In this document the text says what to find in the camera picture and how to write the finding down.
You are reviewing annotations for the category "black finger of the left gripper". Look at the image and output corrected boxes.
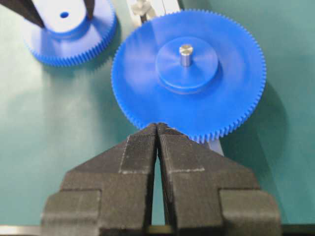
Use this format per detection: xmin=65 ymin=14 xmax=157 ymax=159
xmin=84 ymin=0 xmax=95 ymax=20
xmin=0 ymin=0 xmax=45 ymax=28

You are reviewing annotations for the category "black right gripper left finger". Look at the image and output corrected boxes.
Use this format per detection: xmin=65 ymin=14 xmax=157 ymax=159
xmin=41 ymin=124 xmax=157 ymax=236

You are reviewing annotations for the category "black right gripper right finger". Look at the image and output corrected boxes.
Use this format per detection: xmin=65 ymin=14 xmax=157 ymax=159
xmin=157 ymin=123 xmax=282 ymax=236

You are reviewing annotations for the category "small blue gear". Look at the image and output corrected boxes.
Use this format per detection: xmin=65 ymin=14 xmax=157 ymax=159
xmin=23 ymin=0 xmax=117 ymax=66

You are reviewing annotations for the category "steel shaft through large gear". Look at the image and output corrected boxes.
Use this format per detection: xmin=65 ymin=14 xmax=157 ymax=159
xmin=179 ymin=44 xmax=193 ymax=67

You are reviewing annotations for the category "large blue gear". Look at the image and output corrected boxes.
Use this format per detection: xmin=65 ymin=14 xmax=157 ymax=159
xmin=111 ymin=9 xmax=266 ymax=142

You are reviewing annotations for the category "aluminium extrusion rail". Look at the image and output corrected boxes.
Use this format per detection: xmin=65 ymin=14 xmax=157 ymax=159
xmin=126 ymin=0 xmax=225 ymax=156

